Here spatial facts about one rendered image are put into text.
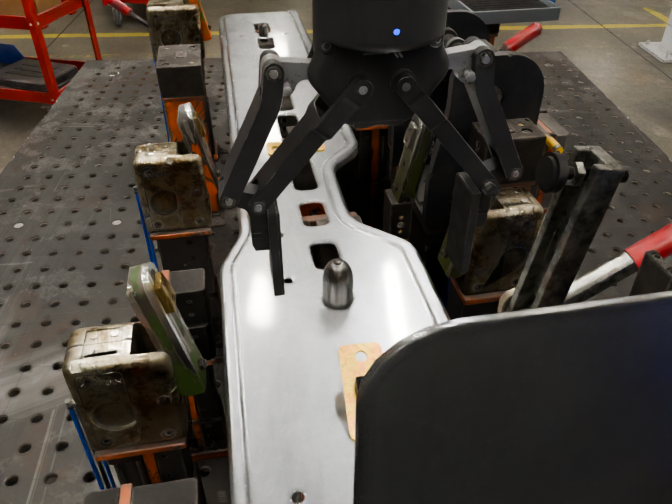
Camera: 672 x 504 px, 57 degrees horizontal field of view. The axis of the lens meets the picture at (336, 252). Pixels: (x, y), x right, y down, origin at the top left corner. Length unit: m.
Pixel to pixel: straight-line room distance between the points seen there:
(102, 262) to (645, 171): 1.23
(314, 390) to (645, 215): 1.04
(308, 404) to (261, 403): 0.04
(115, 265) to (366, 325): 0.72
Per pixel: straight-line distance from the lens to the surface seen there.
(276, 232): 0.41
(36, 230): 1.40
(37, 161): 1.67
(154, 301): 0.51
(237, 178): 0.38
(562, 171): 0.45
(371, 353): 0.55
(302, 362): 0.58
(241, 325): 0.62
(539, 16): 1.01
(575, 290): 0.54
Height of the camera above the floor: 1.42
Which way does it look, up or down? 37 degrees down
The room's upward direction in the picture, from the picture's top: straight up
